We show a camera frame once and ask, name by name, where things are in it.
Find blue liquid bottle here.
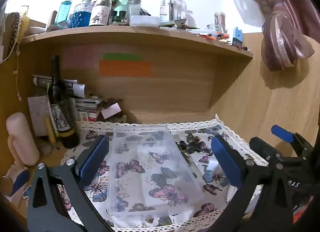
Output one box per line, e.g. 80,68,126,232
54,0,73,26

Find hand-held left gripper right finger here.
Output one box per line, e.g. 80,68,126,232
211,135,293,232

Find pink striped curtain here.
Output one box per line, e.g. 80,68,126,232
222,0,320,72

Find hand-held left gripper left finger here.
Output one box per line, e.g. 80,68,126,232
27,135,113,232

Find white paper note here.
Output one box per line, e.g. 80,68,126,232
101,103,122,119

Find thick yellow candle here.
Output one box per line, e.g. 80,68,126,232
16,13,30,43

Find card with fruit picture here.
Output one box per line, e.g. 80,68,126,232
78,111,97,122

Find stack of books and magazines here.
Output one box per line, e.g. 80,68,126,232
32,74,102,122

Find yellow taper candle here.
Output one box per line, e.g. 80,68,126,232
44,117,57,145

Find white handwritten notepaper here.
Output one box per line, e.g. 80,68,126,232
27,95,54,137

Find green bottle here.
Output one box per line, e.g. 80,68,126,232
110,0,130,24

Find blue cartoon sticker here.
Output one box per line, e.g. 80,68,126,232
20,184,34,207

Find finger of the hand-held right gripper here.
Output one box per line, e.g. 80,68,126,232
249,137,288,166
271,125,313,156

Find round metal rimmed mirror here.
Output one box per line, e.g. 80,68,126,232
0,176,15,196

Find bottle of blue beads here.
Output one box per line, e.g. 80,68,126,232
71,0,93,28

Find wooden shelf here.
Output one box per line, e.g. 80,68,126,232
20,25,254,117

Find clear blister package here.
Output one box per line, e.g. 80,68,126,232
170,0,188,21

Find clear glass bottle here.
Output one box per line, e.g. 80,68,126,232
127,0,142,17

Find clear plastic box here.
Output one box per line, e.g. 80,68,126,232
106,125,205,217

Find butterfly print lace cloth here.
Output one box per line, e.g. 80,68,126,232
60,114,269,232

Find white label bottle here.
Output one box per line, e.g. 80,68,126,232
89,0,112,26

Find brown tube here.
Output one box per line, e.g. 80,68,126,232
48,11,57,29

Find cream pillar candle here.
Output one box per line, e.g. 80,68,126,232
6,112,40,167

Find bunch of keys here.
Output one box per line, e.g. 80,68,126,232
176,133,202,155

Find lace ribbon roll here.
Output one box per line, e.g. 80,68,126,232
5,12,21,57

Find orange pens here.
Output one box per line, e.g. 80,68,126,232
200,32,230,41

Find orange sticky note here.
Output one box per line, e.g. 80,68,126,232
99,60,152,77

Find dark wine bottle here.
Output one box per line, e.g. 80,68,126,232
47,55,81,149

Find blue object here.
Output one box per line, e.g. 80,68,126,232
11,170,30,195

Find pile of brown trinkets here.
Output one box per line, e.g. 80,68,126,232
96,99,130,123

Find pink sticky note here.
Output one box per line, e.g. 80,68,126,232
62,47,95,68

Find small pale cylinder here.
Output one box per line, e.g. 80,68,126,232
206,159,219,171

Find tall glass jar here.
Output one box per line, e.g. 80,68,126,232
214,12,227,33

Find orange object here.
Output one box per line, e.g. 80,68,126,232
292,204,310,225

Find green sticky note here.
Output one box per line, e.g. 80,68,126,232
103,52,142,61

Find white plastic container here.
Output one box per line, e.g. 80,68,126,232
129,15,160,28

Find blue box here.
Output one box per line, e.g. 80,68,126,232
232,27,244,46

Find white packaged box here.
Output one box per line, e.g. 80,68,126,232
159,0,170,21

